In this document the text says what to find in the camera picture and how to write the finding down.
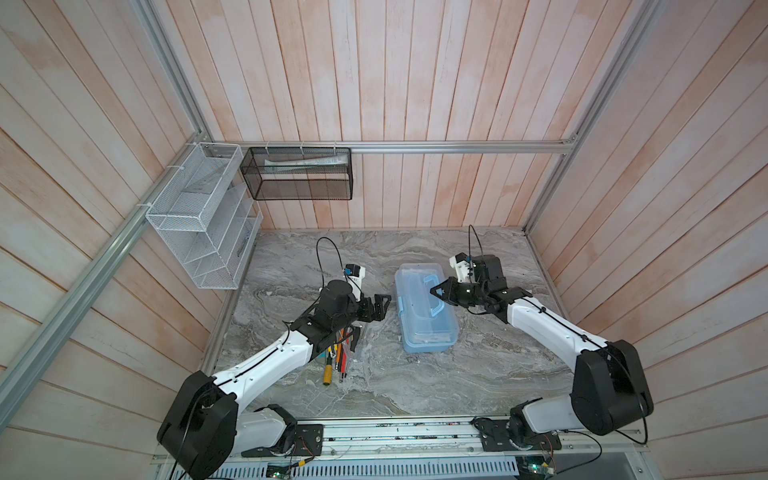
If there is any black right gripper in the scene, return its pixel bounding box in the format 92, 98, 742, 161
430, 277, 486, 307

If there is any blue plastic tool box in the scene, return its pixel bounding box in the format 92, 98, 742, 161
395, 263, 459, 354

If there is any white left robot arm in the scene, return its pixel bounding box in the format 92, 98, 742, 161
157, 280, 392, 479

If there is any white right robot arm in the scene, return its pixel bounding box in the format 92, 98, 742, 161
430, 277, 654, 448

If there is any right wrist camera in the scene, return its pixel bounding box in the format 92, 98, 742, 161
449, 253, 479, 283

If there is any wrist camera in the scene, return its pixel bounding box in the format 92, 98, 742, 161
449, 253, 479, 283
344, 263, 365, 291

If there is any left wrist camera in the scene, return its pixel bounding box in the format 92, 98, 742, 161
344, 263, 365, 291

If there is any orange handle tool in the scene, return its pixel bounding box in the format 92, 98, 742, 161
334, 345, 343, 374

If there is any red handle screwdriver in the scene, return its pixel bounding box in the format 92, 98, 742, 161
339, 340, 349, 380

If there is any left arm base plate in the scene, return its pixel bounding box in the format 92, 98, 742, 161
241, 423, 324, 459

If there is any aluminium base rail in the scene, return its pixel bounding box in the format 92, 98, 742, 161
149, 416, 652, 466

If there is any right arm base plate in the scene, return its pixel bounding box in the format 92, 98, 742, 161
470, 417, 562, 452

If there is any aluminium horizontal back rail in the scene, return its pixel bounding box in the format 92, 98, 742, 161
203, 139, 576, 155

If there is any black wire mesh basket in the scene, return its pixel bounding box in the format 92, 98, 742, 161
240, 146, 354, 201

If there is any white wire mesh shelf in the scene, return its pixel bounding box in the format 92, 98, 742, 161
147, 143, 263, 290

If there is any aluminium corner post left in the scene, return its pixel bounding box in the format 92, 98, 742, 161
132, 0, 210, 141

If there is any aluminium corner post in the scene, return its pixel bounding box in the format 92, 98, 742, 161
521, 1, 667, 238
132, 0, 210, 141

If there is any aluminium corner post right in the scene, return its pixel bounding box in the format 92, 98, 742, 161
521, 1, 667, 238

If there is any aluminium left wall rail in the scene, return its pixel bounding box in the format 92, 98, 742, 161
1, 131, 210, 429

